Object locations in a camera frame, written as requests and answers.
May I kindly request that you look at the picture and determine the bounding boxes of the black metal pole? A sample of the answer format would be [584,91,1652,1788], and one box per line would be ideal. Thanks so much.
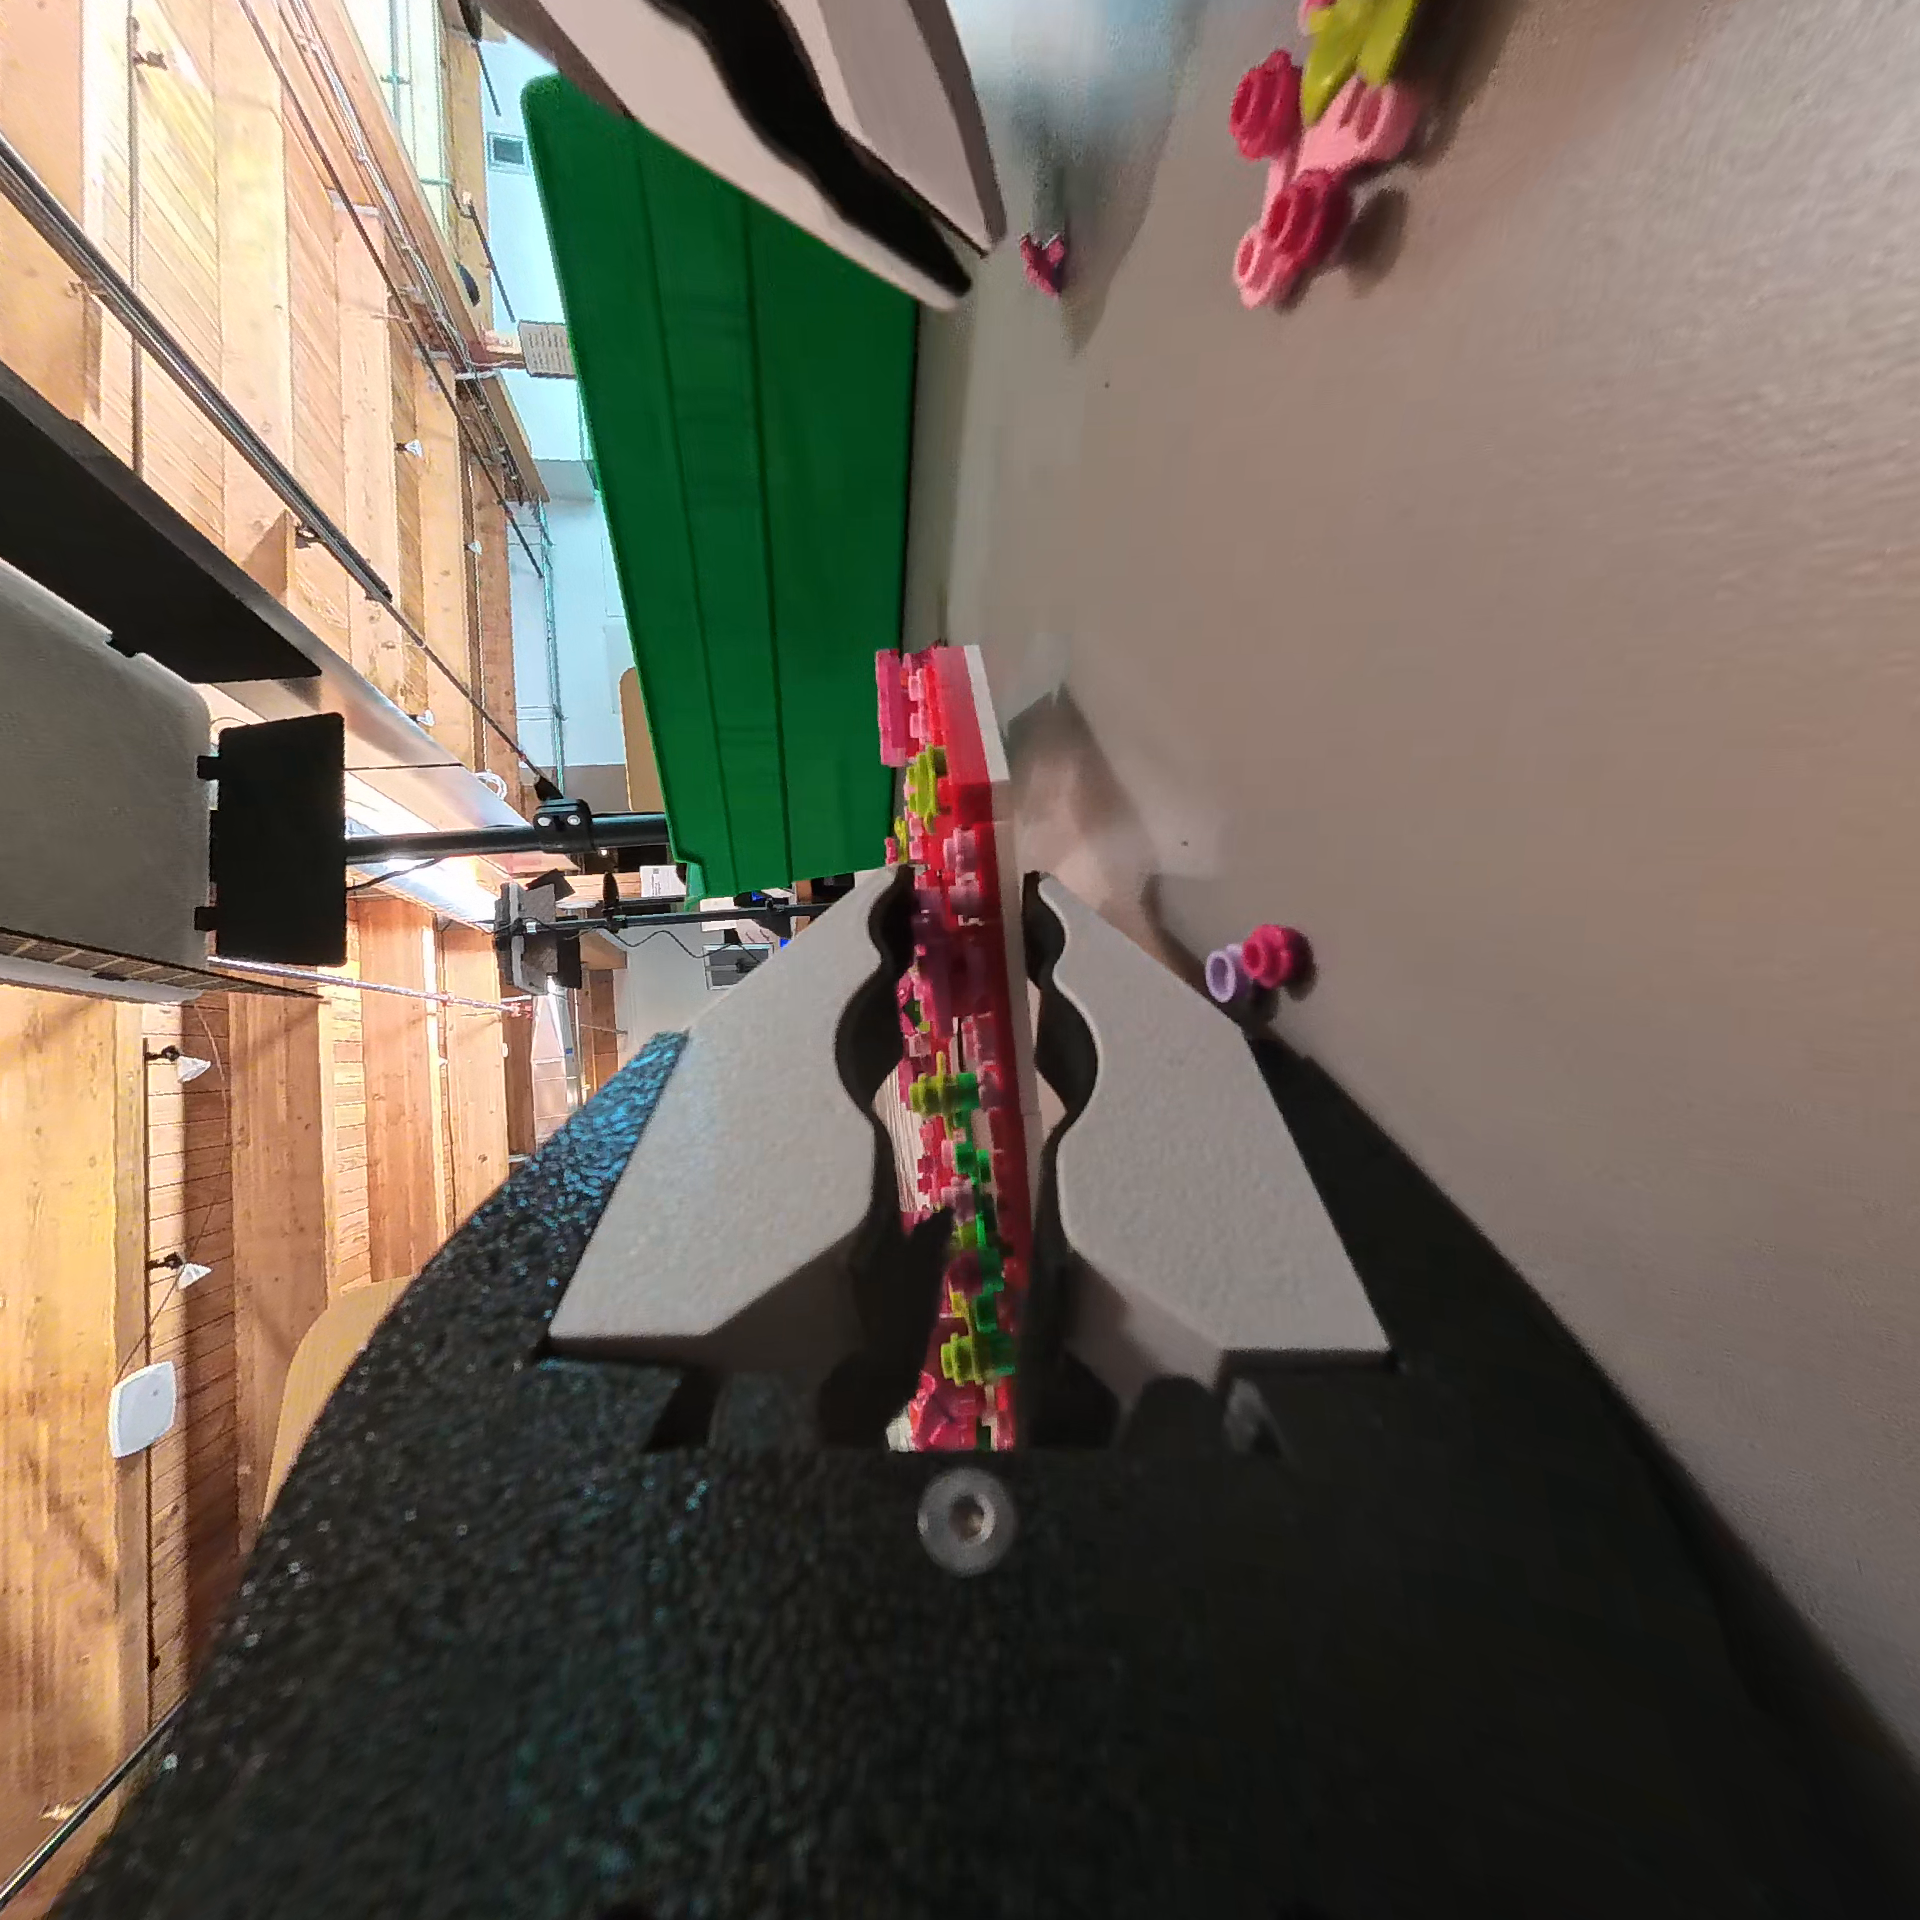
[342,809,674,876]

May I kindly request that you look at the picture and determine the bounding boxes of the black shelf board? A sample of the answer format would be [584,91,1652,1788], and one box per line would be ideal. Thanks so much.
[0,366,323,681]

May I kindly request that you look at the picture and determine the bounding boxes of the green plastic bin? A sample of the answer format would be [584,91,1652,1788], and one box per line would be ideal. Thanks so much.
[524,76,922,901]

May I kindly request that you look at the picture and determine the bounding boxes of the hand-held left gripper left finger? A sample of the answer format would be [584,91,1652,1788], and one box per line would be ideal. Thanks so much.
[547,870,922,1377]

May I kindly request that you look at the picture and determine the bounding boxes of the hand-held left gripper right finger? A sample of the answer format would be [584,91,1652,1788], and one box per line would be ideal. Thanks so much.
[1022,870,1392,1384]

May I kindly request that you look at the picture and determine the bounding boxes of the grey camera on stand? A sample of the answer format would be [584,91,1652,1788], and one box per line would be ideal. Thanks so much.
[497,870,602,995]

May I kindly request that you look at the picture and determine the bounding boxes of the wooden table with black label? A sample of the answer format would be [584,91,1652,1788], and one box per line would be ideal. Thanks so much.
[262,1275,423,1522]

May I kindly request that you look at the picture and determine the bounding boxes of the red lego heart wreath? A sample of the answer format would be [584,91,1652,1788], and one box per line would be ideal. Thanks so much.
[878,646,1041,1453]

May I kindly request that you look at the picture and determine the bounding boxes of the black square panel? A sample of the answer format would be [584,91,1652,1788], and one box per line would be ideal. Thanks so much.
[196,711,350,969]

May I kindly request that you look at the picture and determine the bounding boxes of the pink lego flower sprig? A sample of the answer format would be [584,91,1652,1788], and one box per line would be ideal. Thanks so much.
[1231,0,1426,312]

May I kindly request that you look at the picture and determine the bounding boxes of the grey desk slab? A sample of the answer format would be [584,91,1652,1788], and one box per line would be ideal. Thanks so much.
[0,561,213,992]

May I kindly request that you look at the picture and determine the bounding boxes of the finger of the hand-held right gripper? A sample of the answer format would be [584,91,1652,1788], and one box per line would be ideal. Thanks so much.
[706,0,1008,255]
[486,0,979,312]

